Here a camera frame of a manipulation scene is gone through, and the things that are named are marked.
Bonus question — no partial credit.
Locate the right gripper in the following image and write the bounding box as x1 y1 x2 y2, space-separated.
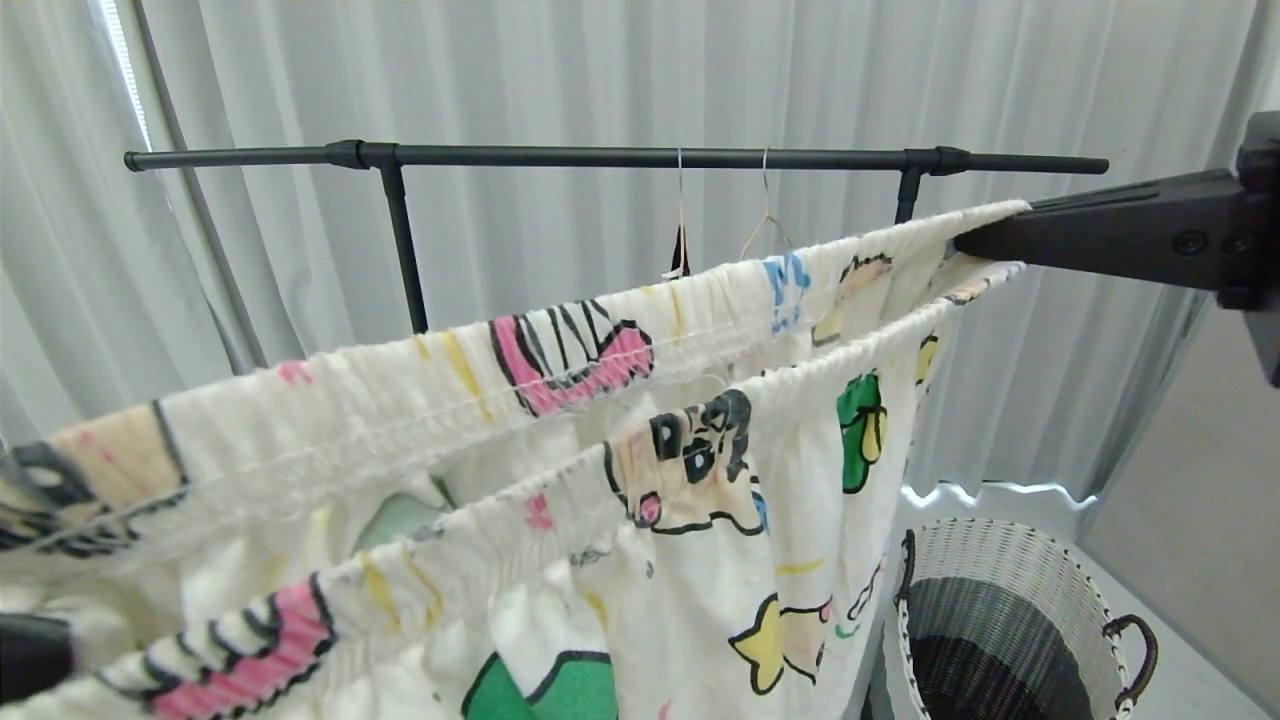
1215 110 1280 389

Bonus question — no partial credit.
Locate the pink clothes hanger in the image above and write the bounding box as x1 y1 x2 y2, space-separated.
738 148 796 263
662 148 693 281

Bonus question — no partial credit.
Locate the cream printed garment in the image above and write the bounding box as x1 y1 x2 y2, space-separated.
0 200 1031 720

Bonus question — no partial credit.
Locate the white laundry basket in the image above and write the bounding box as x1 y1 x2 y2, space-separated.
893 517 1161 720

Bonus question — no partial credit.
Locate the black clothes rack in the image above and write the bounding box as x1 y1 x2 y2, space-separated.
125 140 1109 336

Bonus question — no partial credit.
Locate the white curtain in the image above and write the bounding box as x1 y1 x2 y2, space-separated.
0 0 1280 511

